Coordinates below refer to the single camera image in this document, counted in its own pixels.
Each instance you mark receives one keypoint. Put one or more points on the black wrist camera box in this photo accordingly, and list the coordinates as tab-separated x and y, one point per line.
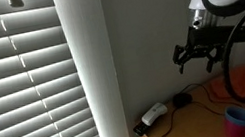
224	34

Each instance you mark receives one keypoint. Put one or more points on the white window frame trim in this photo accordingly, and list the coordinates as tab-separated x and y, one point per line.
92	67

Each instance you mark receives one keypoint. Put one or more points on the black remote controller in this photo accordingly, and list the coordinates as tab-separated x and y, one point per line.
140	129

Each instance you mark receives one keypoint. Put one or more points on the black round puck device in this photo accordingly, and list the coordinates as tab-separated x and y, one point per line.
182	99

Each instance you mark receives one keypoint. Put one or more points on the white slatted window blind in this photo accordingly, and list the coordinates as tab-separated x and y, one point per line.
16	97

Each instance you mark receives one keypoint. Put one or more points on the pink cup blue rim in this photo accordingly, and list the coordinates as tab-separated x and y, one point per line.
237	124

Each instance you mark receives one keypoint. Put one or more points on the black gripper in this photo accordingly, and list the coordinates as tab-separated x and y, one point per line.
201	52

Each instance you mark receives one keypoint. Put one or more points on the dark blind wand knob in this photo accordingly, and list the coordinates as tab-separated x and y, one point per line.
15	0

